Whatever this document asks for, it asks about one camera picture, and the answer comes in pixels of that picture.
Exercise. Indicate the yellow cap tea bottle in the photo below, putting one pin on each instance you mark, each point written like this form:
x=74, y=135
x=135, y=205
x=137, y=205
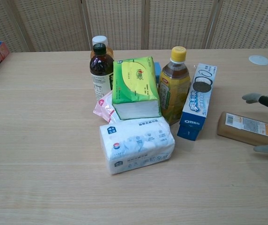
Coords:
x=174, y=90

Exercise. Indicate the small light blue box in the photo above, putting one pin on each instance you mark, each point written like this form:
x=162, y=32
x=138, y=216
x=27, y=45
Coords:
x=157, y=70

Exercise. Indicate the woven folding screen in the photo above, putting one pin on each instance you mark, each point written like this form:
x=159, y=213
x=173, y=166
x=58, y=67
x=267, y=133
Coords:
x=134, y=23

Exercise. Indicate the white cap amber bottle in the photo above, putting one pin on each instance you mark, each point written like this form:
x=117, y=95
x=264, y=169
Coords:
x=100, y=40

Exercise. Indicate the pink wet wipes pack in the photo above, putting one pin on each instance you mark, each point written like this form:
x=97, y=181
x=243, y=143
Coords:
x=104, y=107

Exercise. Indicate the white round lid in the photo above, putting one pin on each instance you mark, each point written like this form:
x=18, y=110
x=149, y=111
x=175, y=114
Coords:
x=259, y=60

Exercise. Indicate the white tissue pack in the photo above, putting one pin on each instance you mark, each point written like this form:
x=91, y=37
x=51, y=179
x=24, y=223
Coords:
x=137, y=146

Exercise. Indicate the blue Oreo cookie box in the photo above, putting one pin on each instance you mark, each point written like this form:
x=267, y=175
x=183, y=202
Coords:
x=196, y=102

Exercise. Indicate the orange juice bottle white cap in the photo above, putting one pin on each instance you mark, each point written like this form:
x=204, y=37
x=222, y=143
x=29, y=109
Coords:
x=244, y=127

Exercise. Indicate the green tissue pack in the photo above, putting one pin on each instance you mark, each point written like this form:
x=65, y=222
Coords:
x=136, y=87

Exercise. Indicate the dark tea bottle black cap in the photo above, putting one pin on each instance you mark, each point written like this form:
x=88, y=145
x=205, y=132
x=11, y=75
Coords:
x=100, y=72

